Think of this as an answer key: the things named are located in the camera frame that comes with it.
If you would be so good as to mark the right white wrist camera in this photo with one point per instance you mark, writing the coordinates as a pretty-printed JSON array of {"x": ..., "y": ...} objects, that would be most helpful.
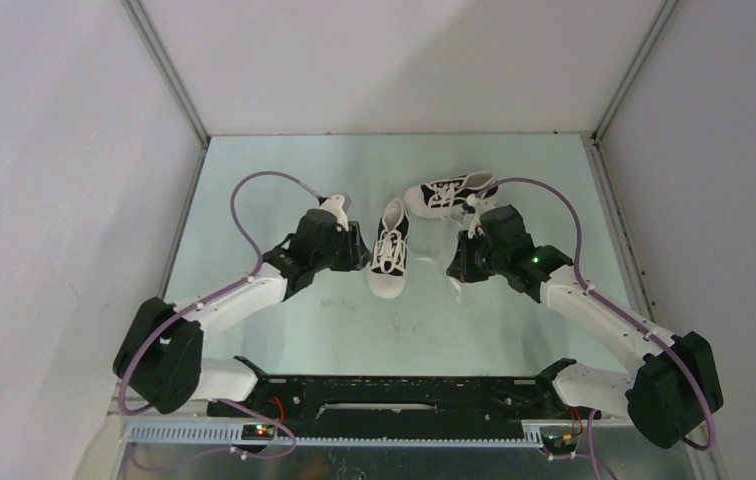
[{"x": 475, "y": 227}]

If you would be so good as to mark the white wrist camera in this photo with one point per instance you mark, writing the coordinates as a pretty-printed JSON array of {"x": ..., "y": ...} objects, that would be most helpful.
[
  {"x": 475, "y": 227},
  {"x": 337, "y": 205}
]

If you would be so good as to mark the grey slotted cable duct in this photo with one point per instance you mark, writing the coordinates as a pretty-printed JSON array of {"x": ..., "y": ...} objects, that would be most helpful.
[{"x": 232, "y": 434}]

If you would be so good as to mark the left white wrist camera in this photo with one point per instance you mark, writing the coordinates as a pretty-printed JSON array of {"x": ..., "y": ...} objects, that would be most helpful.
[{"x": 337, "y": 205}]

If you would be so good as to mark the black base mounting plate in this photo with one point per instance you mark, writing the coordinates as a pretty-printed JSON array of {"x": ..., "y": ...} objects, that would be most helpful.
[{"x": 398, "y": 424}]

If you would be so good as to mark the black white sneaker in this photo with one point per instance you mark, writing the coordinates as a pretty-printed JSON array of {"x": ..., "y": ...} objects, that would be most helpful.
[
  {"x": 386, "y": 272},
  {"x": 445, "y": 199}
]

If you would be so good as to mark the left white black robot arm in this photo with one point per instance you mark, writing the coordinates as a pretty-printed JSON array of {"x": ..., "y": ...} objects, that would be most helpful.
[{"x": 163, "y": 358}]

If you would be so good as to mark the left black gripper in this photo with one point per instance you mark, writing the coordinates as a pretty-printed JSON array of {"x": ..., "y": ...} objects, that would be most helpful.
[{"x": 357, "y": 255}]

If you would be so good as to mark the controller board with leds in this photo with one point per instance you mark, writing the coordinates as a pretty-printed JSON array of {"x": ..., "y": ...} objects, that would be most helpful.
[
  {"x": 560, "y": 446},
  {"x": 258, "y": 432}
]

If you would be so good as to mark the right controller board with LEDs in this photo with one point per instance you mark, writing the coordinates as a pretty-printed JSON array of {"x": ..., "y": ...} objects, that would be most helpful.
[{"x": 560, "y": 446}]

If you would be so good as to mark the aluminium front frame rail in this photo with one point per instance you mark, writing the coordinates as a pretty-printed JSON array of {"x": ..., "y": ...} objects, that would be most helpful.
[{"x": 301, "y": 400}]

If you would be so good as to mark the left controller board with LEDs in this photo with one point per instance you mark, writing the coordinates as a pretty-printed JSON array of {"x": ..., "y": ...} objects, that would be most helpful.
[{"x": 258, "y": 432}]

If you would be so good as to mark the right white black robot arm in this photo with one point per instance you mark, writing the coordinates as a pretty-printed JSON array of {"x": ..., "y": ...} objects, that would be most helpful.
[{"x": 668, "y": 384}]

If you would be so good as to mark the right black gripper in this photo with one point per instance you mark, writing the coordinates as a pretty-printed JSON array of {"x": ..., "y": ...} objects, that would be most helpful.
[{"x": 461, "y": 268}]

